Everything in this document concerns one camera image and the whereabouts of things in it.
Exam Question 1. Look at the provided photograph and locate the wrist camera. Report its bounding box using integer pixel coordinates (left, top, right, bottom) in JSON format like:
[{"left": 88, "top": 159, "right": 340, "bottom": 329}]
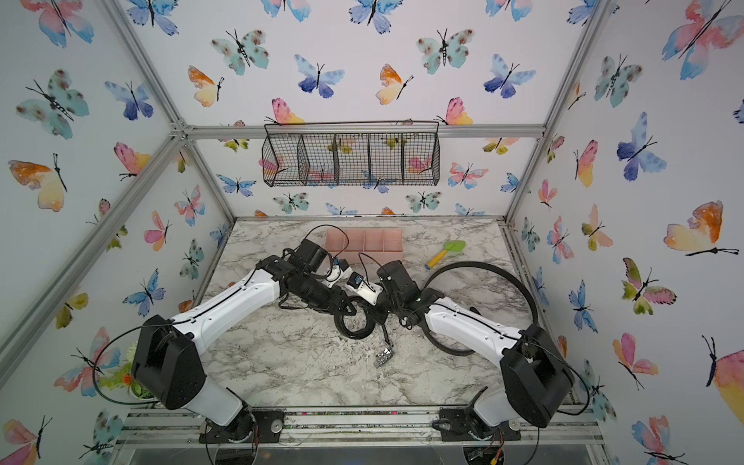
[
  {"left": 325, "top": 260, "right": 353, "bottom": 288},
  {"left": 346, "top": 271, "right": 384, "bottom": 305}
]

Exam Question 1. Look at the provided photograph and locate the potted artificial flower plant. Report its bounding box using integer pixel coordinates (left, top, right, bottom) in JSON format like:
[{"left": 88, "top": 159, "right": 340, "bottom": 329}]
[{"left": 99, "top": 343, "right": 155, "bottom": 401}]

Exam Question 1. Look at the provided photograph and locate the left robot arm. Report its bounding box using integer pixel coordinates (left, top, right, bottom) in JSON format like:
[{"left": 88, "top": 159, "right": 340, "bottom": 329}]
[{"left": 131, "top": 239, "right": 362, "bottom": 443}]

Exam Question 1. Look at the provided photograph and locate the black wire wall basket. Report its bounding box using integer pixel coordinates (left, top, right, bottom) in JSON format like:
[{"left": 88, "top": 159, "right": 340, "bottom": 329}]
[{"left": 260, "top": 120, "right": 441, "bottom": 189}]

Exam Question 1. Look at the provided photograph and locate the black belt coil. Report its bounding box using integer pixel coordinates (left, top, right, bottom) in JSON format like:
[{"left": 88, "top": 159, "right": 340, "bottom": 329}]
[{"left": 422, "top": 261, "right": 540, "bottom": 357}]

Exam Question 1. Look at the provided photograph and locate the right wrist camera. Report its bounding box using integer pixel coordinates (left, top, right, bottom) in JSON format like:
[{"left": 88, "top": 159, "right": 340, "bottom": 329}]
[{"left": 346, "top": 271, "right": 384, "bottom": 305}]

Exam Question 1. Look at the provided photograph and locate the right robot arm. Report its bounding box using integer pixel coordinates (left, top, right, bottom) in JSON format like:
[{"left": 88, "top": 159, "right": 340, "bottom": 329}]
[{"left": 345, "top": 261, "right": 577, "bottom": 438}]

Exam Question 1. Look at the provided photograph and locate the green yellow toy shovel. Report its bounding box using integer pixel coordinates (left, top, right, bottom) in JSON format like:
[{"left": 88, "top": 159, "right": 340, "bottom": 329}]
[{"left": 425, "top": 240, "right": 466, "bottom": 269}]

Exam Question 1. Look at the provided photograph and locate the pink compartment storage tray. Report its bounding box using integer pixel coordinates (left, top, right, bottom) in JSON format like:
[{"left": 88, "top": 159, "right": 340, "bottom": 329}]
[{"left": 323, "top": 228, "right": 403, "bottom": 265}]

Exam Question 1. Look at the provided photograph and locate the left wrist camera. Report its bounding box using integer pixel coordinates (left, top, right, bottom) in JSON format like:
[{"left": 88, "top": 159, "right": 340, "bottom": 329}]
[{"left": 325, "top": 260, "right": 353, "bottom": 288}]

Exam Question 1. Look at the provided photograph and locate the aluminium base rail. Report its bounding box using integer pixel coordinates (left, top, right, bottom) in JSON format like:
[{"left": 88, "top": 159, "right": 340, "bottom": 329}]
[{"left": 115, "top": 405, "right": 605, "bottom": 450}]

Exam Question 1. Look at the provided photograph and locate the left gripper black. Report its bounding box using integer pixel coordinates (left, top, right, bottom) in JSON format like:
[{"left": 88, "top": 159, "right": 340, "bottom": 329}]
[{"left": 298, "top": 276, "right": 358, "bottom": 316}]

